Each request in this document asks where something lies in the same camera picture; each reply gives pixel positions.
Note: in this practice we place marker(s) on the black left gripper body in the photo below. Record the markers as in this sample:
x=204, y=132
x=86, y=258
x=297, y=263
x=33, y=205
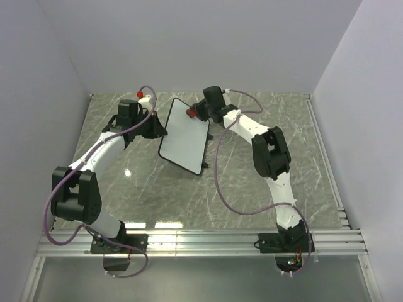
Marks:
x=145, y=128

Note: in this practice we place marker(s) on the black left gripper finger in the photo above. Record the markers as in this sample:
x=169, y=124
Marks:
x=157, y=128
x=154, y=135

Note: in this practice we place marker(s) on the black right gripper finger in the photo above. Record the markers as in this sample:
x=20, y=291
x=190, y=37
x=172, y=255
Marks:
x=202, y=117
x=196, y=106

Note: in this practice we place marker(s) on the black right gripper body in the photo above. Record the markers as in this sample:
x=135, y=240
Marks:
x=204, y=110

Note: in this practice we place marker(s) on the red bone-shaped eraser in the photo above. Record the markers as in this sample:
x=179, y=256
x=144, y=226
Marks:
x=191, y=113

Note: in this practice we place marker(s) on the small white whiteboard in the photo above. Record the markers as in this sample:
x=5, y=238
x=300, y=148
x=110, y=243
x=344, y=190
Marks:
x=186, y=140

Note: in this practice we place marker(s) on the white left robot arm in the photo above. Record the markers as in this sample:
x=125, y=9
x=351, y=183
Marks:
x=75, y=192

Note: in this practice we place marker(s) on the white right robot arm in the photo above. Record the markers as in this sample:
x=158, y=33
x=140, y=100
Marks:
x=271, y=158

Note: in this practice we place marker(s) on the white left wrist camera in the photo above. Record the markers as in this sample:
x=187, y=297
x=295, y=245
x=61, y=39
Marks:
x=147, y=101

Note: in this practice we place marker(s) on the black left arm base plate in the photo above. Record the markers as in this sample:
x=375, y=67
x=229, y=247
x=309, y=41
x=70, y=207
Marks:
x=132, y=244

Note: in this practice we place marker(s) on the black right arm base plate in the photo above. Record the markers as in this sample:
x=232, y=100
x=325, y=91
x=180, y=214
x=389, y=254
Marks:
x=274, y=243

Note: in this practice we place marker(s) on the aluminium mounting rail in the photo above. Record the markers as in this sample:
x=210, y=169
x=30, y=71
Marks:
x=210, y=243

